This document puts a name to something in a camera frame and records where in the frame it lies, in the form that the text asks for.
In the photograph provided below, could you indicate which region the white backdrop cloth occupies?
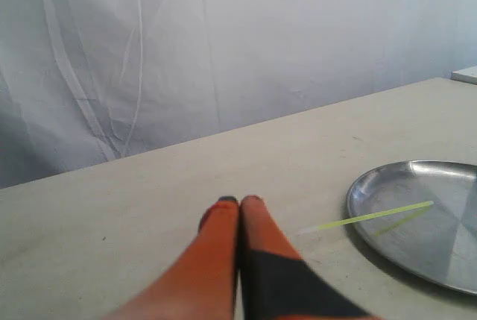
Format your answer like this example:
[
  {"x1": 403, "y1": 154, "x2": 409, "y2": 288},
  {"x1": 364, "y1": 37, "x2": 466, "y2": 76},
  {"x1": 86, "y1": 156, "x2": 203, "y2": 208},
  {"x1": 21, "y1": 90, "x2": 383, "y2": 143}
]
[{"x1": 1, "y1": 0, "x2": 476, "y2": 187}]

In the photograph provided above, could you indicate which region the round silver metal plate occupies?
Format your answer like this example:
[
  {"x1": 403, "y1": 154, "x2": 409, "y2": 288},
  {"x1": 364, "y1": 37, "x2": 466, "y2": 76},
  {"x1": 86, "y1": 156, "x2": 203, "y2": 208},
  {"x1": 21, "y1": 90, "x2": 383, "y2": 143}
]
[{"x1": 347, "y1": 160, "x2": 476, "y2": 295}]

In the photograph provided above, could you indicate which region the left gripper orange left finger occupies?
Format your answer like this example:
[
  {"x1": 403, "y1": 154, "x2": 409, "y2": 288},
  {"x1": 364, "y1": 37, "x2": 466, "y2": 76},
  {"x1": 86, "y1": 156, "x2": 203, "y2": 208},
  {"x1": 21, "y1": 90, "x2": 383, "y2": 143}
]
[{"x1": 106, "y1": 196, "x2": 239, "y2": 319}]

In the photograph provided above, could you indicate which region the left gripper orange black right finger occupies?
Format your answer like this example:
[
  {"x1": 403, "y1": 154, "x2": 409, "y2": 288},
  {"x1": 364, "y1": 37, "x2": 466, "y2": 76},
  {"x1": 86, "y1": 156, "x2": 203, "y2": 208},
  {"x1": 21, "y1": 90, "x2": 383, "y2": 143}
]
[{"x1": 240, "y1": 195, "x2": 377, "y2": 319}]

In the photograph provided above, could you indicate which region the thin green strip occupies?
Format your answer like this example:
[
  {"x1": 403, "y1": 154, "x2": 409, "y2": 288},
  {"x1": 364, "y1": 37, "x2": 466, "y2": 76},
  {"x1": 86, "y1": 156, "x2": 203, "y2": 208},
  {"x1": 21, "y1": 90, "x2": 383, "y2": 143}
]
[{"x1": 297, "y1": 201, "x2": 434, "y2": 235}]

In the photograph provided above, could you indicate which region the white board edge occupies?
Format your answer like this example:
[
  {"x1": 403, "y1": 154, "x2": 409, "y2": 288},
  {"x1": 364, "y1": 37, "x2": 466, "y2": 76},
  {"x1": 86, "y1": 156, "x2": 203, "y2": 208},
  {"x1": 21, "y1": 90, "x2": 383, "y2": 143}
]
[{"x1": 451, "y1": 66, "x2": 477, "y2": 85}]

